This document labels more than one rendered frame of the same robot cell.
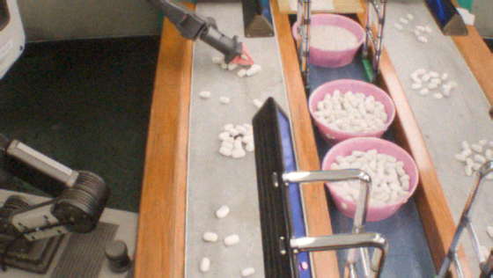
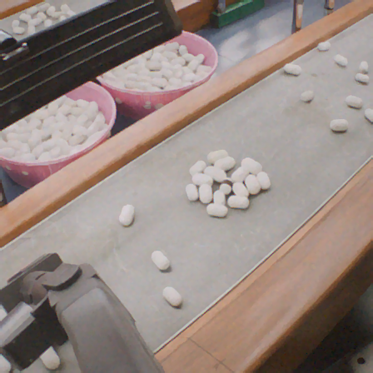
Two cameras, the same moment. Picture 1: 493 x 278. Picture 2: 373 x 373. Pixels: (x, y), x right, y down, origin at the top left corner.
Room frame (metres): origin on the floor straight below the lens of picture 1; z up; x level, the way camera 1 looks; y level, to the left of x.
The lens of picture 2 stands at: (1.80, 0.48, 1.42)
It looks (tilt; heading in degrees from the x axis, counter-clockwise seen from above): 43 degrees down; 226
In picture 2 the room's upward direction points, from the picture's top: straight up
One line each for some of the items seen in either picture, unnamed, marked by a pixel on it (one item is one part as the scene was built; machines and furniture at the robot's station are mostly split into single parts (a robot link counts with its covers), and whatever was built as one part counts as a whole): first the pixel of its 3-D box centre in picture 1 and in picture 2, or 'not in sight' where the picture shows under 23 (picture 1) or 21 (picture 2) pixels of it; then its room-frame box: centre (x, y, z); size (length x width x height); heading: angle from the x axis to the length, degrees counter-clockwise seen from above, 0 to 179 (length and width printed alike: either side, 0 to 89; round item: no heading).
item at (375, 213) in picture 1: (369, 182); (155, 75); (1.09, -0.33, 0.72); 0.27 x 0.27 x 0.10
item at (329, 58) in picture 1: (327, 41); not in sight; (1.81, -0.31, 0.72); 0.27 x 0.27 x 0.10
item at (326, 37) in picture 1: (327, 44); not in sight; (1.81, -0.31, 0.71); 0.22 x 0.22 x 0.06
